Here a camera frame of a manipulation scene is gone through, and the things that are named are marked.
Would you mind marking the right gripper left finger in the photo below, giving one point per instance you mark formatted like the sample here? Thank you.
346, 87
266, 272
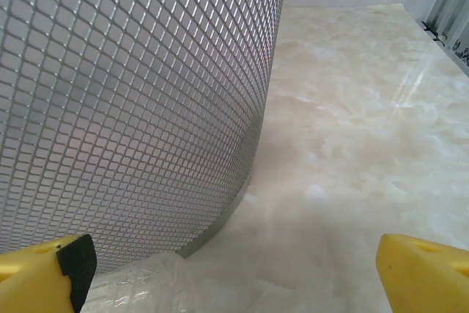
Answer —
33, 280

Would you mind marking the clear plastic bin liner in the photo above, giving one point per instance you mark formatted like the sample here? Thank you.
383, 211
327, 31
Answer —
146, 287

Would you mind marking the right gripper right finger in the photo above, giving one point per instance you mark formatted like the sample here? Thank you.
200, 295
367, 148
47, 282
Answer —
428, 280

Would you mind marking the aluminium side rail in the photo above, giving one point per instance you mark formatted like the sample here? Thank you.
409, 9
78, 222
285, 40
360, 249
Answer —
445, 40

